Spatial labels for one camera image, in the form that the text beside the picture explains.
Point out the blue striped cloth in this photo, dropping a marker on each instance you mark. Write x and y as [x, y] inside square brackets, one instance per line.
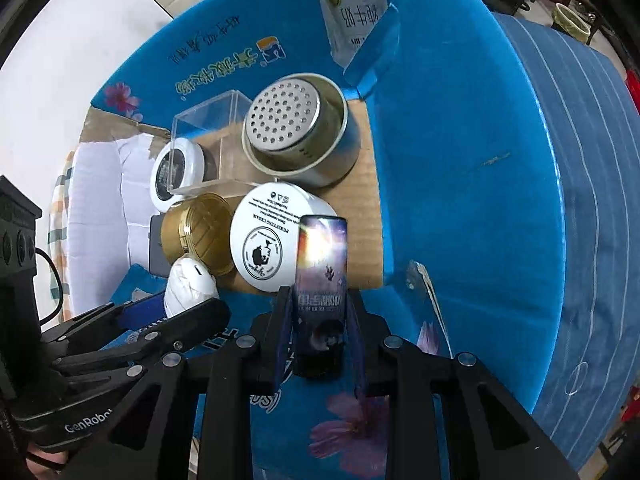
[594, 130]

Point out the white cream jar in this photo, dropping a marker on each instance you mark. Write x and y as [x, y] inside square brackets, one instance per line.
[264, 233]

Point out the perforated steel tin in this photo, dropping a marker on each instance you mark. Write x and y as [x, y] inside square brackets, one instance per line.
[299, 129]

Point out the gold tin lid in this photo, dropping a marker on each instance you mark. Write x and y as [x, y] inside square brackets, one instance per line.
[199, 227]

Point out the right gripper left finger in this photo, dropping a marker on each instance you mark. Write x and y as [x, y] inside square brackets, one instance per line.
[148, 436]

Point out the person hand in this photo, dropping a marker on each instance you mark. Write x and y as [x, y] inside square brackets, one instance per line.
[46, 466]

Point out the small white earbud case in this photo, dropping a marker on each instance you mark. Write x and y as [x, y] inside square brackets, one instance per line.
[189, 284]

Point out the black trash bin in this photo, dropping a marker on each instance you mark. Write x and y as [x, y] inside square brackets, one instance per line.
[568, 22]

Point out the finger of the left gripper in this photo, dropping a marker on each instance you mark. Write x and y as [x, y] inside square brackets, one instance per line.
[104, 324]
[181, 332]

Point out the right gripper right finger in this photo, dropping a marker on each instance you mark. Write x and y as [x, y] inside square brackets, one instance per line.
[449, 418]

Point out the clear acrylic box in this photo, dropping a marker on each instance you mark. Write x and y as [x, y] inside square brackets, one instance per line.
[216, 126]

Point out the plaid orange teal cloth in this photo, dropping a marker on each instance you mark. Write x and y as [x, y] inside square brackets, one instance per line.
[57, 239]

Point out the dark blue charger cube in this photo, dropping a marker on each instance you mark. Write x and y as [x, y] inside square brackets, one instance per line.
[157, 262]

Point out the red cloth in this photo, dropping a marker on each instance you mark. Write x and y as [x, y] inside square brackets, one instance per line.
[633, 86]

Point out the round white black device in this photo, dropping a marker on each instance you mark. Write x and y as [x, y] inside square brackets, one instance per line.
[178, 165]

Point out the blue cardboard box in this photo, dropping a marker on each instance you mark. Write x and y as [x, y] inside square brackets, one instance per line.
[454, 211]

